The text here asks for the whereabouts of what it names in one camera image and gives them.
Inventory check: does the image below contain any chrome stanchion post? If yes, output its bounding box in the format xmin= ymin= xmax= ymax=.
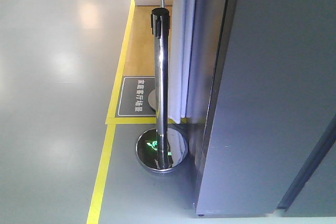
xmin=135 ymin=7 xmax=188 ymax=174

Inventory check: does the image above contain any fridge door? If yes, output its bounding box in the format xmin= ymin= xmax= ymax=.
xmin=188 ymin=0 xmax=335 ymax=217

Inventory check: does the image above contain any grey floor sign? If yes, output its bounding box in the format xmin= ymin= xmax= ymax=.
xmin=116 ymin=76 xmax=155 ymax=118

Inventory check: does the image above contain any white curtain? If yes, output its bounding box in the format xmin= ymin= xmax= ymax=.
xmin=168 ymin=0 xmax=196 ymax=124

